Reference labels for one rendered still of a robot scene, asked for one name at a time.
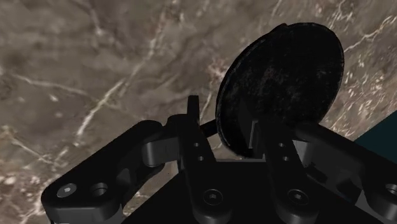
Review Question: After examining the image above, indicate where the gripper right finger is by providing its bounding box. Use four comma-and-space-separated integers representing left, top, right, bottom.
238, 99, 397, 224

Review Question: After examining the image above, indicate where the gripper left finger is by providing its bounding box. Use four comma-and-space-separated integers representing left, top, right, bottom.
41, 95, 233, 224

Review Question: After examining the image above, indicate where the black round pan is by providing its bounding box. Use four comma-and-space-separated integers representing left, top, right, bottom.
200, 22, 345, 158

